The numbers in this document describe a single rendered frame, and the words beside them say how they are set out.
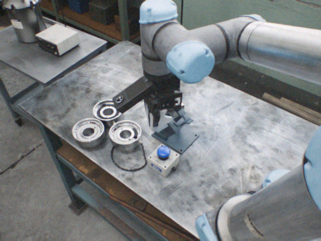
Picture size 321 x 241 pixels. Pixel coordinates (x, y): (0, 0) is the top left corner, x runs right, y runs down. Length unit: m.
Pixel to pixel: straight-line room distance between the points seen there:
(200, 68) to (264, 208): 0.25
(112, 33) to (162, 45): 2.15
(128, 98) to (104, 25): 2.16
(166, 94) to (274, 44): 0.30
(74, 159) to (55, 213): 0.60
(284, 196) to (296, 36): 0.24
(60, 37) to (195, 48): 1.22
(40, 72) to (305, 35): 1.30
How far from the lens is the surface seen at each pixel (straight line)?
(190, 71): 0.51
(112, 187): 1.18
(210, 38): 0.55
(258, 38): 0.53
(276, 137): 1.06
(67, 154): 1.31
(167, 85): 0.71
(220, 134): 1.01
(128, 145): 0.92
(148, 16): 0.58
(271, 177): 0.66
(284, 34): 0.50
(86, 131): 1.01
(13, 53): 1.78
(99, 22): 2.88
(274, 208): 0.40
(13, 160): 2.14
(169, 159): 0.87
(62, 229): 1.76
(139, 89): 0.70
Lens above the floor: 1.55
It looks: 46 degrees down
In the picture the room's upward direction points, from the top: straight up
